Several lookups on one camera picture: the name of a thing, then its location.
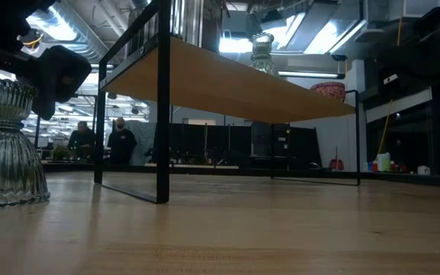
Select small green plant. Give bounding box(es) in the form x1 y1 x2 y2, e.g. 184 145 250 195
51 144 70 161

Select black aluminium table frame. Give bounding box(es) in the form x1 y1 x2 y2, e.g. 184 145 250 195
40 162 440 190

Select green white bottle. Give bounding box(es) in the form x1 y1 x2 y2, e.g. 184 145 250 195
376 151 392 173

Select yellow power cable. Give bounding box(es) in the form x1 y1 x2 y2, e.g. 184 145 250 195
374 15 404 161

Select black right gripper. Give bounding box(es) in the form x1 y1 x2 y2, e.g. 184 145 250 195
375 36 440 77

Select person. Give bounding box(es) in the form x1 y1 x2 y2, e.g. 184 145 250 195
66 120 95 161
107 116 138 166

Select black partition panels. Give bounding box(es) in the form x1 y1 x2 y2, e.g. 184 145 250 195
168 122 322 169

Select pink patterned round tin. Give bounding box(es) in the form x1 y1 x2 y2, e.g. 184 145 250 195
310 81 347 103

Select silver candle tin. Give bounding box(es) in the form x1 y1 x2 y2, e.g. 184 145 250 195
170 0 205 47

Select grey fabric cover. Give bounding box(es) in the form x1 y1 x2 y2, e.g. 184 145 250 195
127 120 156 166

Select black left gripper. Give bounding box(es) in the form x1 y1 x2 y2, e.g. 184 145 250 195
0 42 92 121

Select black ceiling dome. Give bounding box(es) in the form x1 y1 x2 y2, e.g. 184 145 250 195
19 28 45 50

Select ceiling light tube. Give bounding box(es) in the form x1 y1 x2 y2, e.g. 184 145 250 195
277 70 346 80

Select dark bronze candle tin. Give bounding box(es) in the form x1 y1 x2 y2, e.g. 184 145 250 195
127 6 159 58

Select green ribbed glass candle holder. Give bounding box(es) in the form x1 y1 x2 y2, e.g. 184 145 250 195
248 32 281 79
0 77 51 209

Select wooden shelf riser black frame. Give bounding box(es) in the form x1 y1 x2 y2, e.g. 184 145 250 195
92 0 361 205

